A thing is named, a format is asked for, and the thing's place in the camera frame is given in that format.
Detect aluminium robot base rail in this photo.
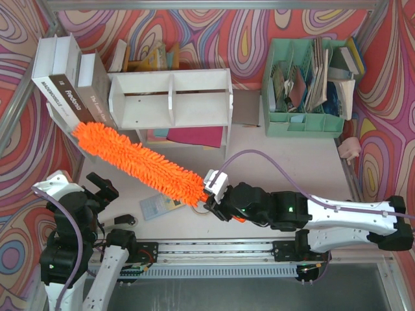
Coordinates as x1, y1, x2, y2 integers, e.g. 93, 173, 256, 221
90, 238, 395, 279

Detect brown Fredonia book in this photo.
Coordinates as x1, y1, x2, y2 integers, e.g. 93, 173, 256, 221
50, 34, 94, 128

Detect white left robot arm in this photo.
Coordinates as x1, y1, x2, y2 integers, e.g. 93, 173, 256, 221
32, 170, 137, 310

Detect mint green desk organizer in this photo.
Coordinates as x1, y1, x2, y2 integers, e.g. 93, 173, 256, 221
261, 40, 344, 138

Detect pink piggy figurine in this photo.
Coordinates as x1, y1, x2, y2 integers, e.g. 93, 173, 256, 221
338, 137, 361, 165

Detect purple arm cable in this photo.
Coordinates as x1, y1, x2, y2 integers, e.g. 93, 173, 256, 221
31, 186, 84, 308
209, 149, 415, 220

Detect coloured paper sheet stack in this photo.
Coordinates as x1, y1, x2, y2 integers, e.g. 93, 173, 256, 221
147, 126, 223, 148

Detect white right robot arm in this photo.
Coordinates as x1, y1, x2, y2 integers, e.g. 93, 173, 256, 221
204, 182, 414, 253

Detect white masking tape roll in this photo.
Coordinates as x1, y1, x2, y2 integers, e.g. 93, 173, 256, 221
191, 207, 210, 216

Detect orange chenille duster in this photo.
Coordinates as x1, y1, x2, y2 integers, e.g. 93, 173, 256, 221
72, 122, 208, 207

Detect grey brown notebook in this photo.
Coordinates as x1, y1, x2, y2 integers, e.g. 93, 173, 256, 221
232, 89, 260, 126

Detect white wooden bookshelf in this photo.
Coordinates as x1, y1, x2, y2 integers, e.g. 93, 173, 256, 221
108, 69, 233, 154

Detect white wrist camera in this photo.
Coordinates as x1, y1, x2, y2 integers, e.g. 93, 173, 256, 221
32, 170, 84, 201
203, 169, 230, 203

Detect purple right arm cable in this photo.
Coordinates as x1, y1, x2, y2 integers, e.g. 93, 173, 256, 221
209, 149, 415, 220

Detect blue white books at organizer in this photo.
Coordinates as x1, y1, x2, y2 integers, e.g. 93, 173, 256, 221
322, 37, 366, 121

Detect magazines in green organizer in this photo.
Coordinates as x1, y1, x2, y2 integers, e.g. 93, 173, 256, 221
263, 37, 333, 113

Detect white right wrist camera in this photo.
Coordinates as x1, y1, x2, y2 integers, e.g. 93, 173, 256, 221
203, 169, 230, 203

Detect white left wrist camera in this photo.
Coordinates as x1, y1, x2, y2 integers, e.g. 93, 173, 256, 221
32, 170, 84, 201

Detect grey Lonely One book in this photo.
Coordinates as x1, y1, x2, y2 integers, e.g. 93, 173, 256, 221
77, 52, 117, 129

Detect leaning books behind shelf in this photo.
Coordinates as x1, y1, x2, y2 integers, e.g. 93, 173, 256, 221
105, 40, 180, 73

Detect white Mademoiselle book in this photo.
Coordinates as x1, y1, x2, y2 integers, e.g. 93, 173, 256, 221
31, 36, 78, 131

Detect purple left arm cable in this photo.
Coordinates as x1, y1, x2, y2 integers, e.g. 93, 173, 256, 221
31, 186, 84, 308

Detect blue beige scientific calculator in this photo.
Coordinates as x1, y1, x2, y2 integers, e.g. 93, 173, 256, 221
139, 194, 184, 221

